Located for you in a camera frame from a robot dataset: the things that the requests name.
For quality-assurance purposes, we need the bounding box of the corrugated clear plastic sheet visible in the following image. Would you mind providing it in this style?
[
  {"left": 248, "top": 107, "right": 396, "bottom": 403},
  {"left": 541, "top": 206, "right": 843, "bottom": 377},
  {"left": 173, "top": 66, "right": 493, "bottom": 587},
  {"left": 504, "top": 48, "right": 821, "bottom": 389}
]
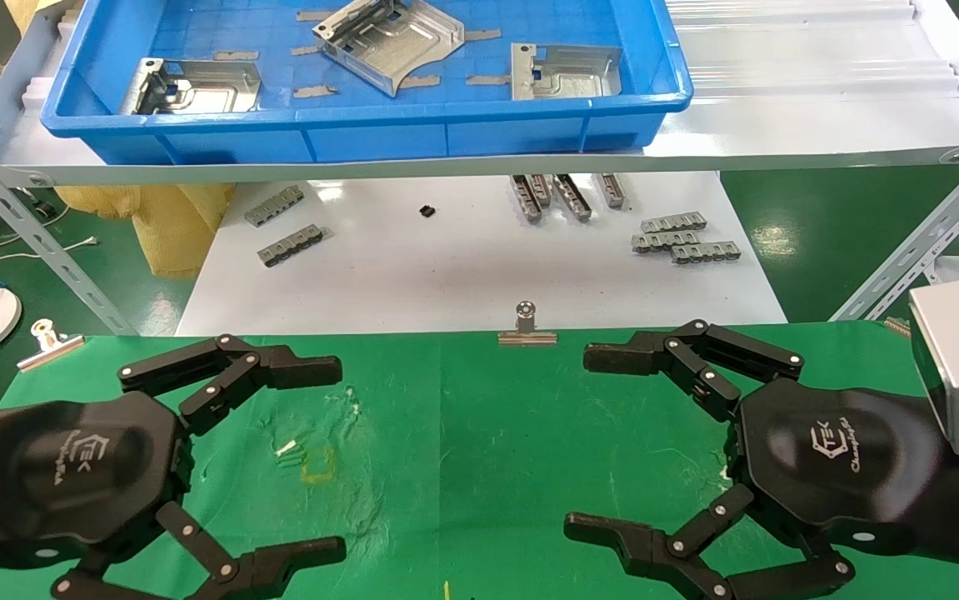
[{"left": 667, "top": 0, "right": 959, "bottom": 99}]

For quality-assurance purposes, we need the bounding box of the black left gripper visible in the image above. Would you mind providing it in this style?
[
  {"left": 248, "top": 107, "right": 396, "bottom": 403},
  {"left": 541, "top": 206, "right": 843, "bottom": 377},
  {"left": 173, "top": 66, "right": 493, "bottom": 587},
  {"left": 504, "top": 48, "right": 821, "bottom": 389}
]
[{"left": 0, "top": 390, "right": 347, "bottom": 600}]

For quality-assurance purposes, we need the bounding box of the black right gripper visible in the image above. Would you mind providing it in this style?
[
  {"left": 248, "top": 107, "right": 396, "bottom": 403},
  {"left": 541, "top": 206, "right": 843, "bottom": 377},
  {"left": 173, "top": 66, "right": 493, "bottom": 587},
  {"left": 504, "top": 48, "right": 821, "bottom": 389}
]
[{"left": 564, "top": 319, "right": 959, "bottom": 600}]

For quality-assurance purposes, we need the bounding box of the yellow plastic bag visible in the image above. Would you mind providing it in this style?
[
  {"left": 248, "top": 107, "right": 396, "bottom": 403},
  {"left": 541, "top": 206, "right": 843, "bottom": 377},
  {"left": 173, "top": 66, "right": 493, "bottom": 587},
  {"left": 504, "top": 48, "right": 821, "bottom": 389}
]
[{"left": 54, "top": 183, "right": 237, "bottom": 278}]

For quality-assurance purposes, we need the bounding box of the white floor cable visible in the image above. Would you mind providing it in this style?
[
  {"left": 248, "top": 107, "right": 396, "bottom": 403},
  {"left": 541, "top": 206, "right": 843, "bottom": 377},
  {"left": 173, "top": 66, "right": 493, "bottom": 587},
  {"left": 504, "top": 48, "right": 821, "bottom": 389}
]
[{"left": 0, "top": 236, "right": 101, "bottom": 284}]

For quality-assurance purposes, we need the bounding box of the green table mat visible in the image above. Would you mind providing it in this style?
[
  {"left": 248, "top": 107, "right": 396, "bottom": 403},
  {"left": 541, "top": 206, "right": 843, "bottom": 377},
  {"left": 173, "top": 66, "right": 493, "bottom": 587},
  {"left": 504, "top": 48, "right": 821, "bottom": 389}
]
[{"left": 0, "top": 321, "right": 959, "bottom": 600}]

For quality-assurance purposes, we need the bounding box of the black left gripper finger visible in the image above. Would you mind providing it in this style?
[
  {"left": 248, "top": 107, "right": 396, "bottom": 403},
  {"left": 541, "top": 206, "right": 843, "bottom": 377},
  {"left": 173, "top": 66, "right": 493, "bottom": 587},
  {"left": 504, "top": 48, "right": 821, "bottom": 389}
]
[{"left": 118, "top": 334, "right": 343, "bottom": 436}]

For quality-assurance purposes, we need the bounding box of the stamped sheet metal part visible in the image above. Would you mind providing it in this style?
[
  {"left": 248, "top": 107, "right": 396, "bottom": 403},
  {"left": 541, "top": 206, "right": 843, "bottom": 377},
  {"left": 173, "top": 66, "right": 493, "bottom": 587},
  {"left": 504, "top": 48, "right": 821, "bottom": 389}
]
[
  {"left": 119, "top": 57, "right": 263, "bottom": 115},
  {"left": 511, "top": 43, "right": 623, "bottom": 102},
  {"left": 312, "top": 0, "right": 465, "bottom": 98}
]

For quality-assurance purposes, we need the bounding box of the blue plastic bin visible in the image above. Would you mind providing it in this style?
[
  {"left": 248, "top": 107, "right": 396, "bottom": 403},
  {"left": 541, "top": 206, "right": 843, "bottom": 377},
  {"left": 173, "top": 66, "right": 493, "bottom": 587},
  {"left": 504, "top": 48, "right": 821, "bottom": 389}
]
[{"left": 40, "top": 0, "right": 694, "bottom": 165}]

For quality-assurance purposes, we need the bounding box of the white metal shelf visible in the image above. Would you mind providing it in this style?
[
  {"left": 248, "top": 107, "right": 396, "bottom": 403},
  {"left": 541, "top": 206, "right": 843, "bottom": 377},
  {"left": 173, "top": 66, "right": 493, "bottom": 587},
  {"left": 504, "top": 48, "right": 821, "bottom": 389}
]
[{"left": 0, "top": 0, "right": 959, "bottom": 188}]

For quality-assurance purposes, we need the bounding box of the perforated steel shelf leg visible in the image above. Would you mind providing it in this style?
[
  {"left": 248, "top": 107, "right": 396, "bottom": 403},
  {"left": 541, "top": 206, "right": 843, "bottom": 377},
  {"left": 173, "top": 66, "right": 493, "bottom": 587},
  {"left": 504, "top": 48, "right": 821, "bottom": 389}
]
[
  {"left": 829, "top": 137, "right": 959, "bottom": 323},
  {"left": 0, "top": 125, "right": 140, "bottom": 336}
]

